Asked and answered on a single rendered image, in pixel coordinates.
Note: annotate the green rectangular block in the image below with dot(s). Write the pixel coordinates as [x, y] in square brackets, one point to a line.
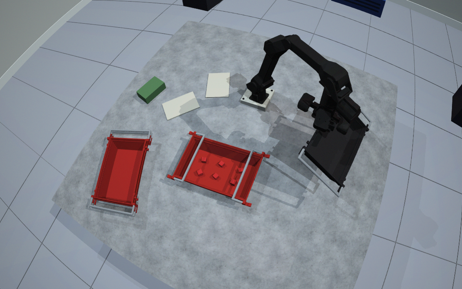
[151, 89]

